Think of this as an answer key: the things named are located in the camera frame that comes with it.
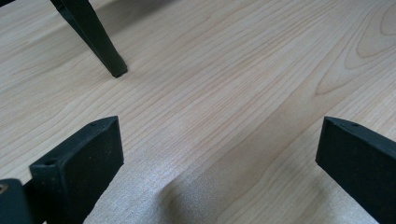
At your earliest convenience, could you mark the black two-tier shelf rack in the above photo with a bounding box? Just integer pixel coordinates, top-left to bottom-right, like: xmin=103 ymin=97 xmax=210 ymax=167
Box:
xmin=0 ymin=0 xmax=129 ymax=79

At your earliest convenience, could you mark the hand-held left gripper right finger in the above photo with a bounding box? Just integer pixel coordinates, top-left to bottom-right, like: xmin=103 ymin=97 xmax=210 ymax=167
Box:
xmin=315 ymin=116 xmax=396 ymax=224

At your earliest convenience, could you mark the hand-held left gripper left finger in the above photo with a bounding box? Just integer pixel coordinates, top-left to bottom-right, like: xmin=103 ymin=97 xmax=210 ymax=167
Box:
xmin=29 ymin=115 xmax=125 ymax=224

